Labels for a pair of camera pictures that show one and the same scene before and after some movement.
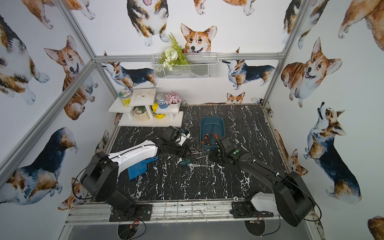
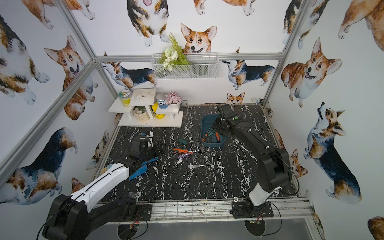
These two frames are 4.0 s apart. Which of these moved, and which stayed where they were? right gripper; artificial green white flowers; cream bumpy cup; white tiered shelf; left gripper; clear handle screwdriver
Moved: left gripper; right gripper
Stayed: clear handle screwdriver; white tiered shelf; artificial green white flowers; cream bumpy cup
